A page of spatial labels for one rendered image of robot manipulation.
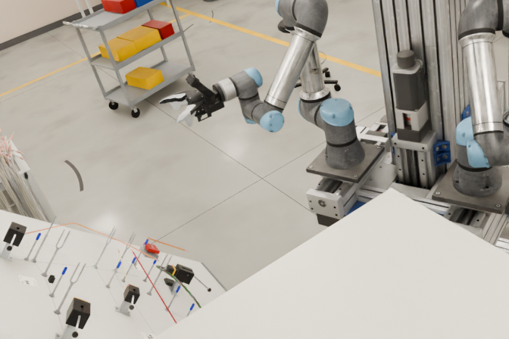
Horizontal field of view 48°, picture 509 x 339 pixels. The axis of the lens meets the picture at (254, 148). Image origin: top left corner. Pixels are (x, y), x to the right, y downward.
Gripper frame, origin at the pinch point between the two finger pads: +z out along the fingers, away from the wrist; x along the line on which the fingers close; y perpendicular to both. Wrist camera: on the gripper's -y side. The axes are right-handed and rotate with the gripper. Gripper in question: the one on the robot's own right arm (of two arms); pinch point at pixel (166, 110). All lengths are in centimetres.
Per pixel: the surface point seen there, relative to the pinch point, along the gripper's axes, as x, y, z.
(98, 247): -10, 32, 39
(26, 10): 763, 222, -6
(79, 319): -67, -3, 48
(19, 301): -51, -1, 59
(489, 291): -132, -45, 0
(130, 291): -49, 16, 36
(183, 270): -32, 38, 18
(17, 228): -28, -3, 54
